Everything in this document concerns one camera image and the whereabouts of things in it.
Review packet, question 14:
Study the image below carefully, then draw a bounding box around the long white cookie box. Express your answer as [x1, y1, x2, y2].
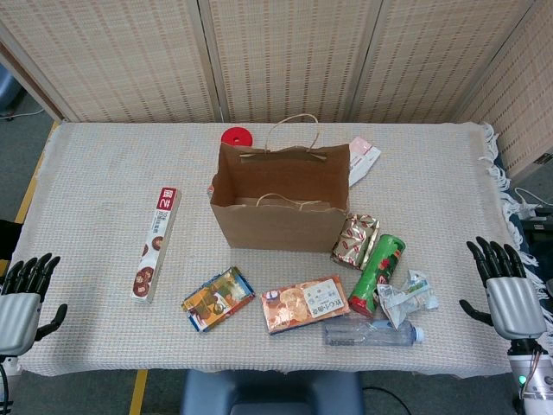
[130, 187, 182, 303]

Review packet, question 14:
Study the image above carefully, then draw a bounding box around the red round lid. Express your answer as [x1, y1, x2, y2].
[220, 126, 256, 148]

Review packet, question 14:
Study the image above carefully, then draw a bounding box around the blue padded chair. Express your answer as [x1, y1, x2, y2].
[180, 370, 365, 415]

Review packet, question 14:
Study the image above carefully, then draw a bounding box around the black device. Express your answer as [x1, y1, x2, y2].
[520, 218, 553, 260]

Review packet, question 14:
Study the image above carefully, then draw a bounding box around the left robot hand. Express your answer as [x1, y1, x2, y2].
[0, 252, 69, 358]

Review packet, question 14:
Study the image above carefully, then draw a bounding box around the orange cookie package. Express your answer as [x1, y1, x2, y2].
[261, 275, 350, 336]

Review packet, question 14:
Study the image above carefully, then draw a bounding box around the clear plastic bottle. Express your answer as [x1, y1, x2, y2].
[323, 317, 425, 348]

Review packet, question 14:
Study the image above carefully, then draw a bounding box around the white pink packet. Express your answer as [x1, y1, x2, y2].
[347, 136, 383, 188]

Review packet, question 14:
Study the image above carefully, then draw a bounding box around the white power strip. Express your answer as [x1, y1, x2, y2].
[513, 188, 553, 221]

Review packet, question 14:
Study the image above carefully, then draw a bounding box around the black box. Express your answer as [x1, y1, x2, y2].
[0, 218, 22, 260]

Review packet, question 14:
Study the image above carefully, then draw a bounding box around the woven folding screen panel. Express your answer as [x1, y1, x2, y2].
[457, 0, 553, 178]
[0, 0, 217, 125]
[349, 0, 537, 125]
[209, 0, 384, 125]

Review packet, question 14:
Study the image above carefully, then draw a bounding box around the gold-red foil packet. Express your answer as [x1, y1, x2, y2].
[330, 214, 381, 271]

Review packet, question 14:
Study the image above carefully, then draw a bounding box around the green can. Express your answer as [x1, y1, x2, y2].
[347, 233, 407, 320]

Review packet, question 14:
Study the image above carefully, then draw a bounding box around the orange green folded carton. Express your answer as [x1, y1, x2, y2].
[181, 265, 256, 334]

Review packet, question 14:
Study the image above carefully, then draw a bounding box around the black floor cable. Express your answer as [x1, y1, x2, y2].
[362, 386, 411, 415]

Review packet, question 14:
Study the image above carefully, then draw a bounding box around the white woven tablecloth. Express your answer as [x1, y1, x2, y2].
[8, 120, 550, 377]

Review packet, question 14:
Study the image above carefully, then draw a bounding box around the brown paper bag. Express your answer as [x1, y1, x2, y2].
[209, 113, 351, 254]

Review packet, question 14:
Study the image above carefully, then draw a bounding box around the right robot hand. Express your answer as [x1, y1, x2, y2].
[459, 236, 548, 341]

